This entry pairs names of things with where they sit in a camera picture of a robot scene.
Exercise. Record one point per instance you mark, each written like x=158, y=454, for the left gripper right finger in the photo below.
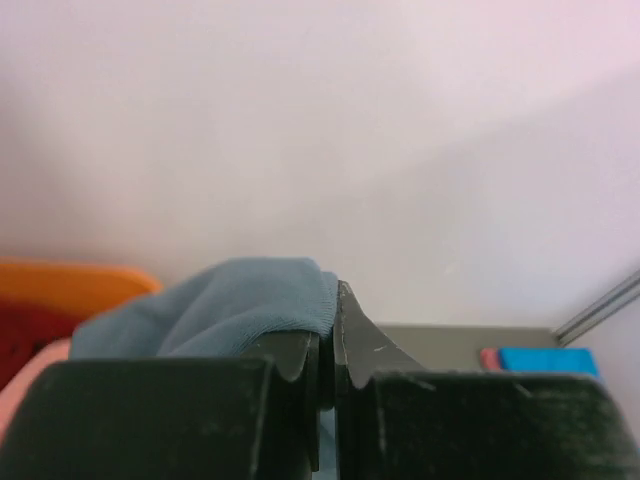
x=396, y=419

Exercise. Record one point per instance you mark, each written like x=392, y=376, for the folded bright blue t shirt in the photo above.
x=549, y=360

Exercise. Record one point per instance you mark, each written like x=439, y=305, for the orange plastic bin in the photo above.
x=76, y=289

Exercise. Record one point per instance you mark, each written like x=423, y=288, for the dark red t shirt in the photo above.
x=30, y=323

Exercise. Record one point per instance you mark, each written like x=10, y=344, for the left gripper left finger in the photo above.
x=254, y=416

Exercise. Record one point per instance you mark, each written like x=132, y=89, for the right aluminium corner post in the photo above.
x=603, y=308

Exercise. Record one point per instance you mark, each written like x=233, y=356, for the folded pink t shirt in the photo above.
x=490, y=359

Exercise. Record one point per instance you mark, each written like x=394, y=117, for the grey-blue t shirt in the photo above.
x=220, y=313

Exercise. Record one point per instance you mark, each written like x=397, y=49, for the pink t shirt in bin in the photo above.
x=12, y=395

